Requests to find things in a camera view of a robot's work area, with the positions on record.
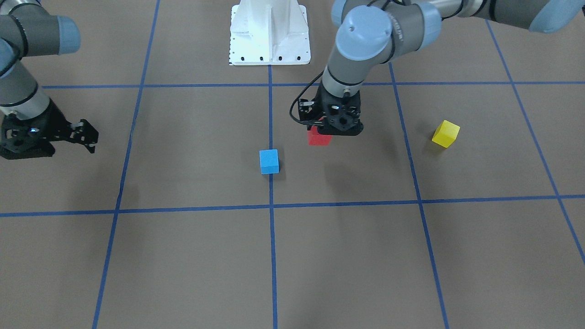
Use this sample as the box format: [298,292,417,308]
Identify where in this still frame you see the blue cube block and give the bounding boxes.
[259,149,280,175]

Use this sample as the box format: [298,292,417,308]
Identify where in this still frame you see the red cube block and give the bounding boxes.
[307,127,333,146]

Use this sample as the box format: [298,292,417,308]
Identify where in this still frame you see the yellow cube block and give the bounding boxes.
[431,120,461,148]

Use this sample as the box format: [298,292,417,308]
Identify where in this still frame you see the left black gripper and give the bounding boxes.
[315,87,364,137]

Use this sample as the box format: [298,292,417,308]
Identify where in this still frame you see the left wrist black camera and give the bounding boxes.
[298,98,322,126]

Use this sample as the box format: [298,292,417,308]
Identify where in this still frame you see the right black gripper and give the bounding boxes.
[0,101,100,160]

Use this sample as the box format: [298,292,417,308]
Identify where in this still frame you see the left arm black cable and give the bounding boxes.
[289,71,324,126]

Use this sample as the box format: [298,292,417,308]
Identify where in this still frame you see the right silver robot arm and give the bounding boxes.
[0,0,99,160]

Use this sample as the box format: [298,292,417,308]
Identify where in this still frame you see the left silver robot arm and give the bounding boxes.
[297,0,584,137]

